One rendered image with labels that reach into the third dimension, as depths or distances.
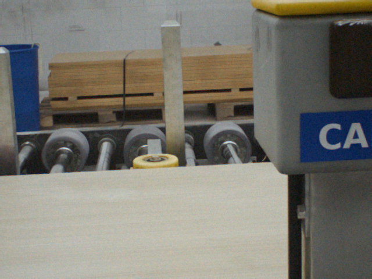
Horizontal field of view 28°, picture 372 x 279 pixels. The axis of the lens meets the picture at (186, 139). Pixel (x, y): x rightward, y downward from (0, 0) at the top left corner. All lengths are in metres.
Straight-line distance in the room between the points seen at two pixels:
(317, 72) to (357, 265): 0.09
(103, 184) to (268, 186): 0.27
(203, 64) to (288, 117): 5.94
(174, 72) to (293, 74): 1.12
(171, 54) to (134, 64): 4.80
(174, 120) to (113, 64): 4.79
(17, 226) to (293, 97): 0.80
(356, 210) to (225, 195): 0.81
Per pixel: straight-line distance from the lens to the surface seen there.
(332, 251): 0.34
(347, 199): 0.33
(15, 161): 1.46
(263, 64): 0.33
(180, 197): 1.14
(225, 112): 6.28
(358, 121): 0.31
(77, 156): 1.86
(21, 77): 5.87
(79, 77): 6.23
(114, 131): 1.97
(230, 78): 6.28
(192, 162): 1.68
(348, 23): 0.29
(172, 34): 1.40
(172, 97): 1.42
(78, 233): 1.01
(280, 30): 0.30
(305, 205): 0.34
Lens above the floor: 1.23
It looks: 13 degrees down
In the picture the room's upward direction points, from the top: 2 degrees counter-clockwise
